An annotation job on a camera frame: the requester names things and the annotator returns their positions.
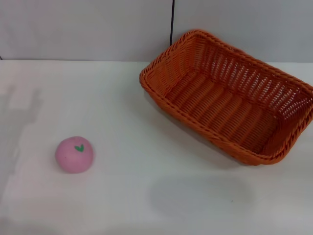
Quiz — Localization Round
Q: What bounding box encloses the orange woven rectangular basket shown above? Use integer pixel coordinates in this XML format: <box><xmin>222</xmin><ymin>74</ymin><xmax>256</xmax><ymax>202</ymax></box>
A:
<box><xmin>138</xmin><ymin>29</ymin><xmax>313</xmax><ymax>166</ymax></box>

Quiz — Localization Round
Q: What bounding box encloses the pink toy peach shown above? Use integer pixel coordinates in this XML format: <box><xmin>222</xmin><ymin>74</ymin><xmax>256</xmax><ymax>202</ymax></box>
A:
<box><xmin>54</xmin><ymin>136</ymin><xmax>95</xmax><ymax>174</ymax></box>

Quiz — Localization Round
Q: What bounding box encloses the black vertical cable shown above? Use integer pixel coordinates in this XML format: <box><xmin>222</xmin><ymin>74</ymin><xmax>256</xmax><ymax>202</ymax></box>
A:
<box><xmin>170</xmin><ymin>0</ymin><xmax>176</xmax><ymax>46</ymax></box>

